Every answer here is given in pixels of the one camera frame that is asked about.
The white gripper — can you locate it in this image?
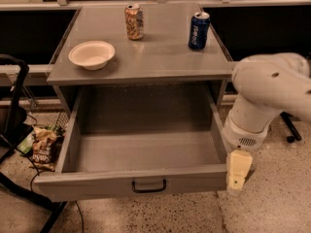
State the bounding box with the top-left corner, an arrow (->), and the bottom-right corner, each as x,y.
222,94 -> 281,195

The grey top drawer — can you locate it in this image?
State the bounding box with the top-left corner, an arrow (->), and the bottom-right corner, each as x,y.
34,83 -> 226,201

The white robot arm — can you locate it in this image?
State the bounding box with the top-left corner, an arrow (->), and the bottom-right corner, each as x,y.
222,52 -> 311,194

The grey drawer cabinet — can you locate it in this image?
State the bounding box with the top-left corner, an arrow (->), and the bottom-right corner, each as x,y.
46,1 -> 235,115

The black wheeled stand leg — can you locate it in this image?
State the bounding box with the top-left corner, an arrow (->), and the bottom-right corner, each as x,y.
281,113 -> 301,143

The blue pepsi can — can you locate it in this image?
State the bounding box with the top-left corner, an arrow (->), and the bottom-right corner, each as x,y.
188,12 -> 210,50

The orange patterned soda can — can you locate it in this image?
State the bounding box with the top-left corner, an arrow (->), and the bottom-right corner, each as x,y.
124,4 -> 144,40

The white paper bowl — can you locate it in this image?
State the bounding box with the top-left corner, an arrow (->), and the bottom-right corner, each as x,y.
68,41 -> 116,71

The sun chips bag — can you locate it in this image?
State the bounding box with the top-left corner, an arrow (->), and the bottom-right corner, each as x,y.
32,127 -> 57,172

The green snack package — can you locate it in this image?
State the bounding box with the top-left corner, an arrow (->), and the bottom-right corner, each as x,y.
17,132 -> 35,154

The black metal stand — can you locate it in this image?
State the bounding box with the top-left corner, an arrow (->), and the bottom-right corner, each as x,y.
0,53 -> 66,233

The black floor cable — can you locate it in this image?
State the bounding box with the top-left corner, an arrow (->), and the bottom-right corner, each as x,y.
15,146 -> 86,233

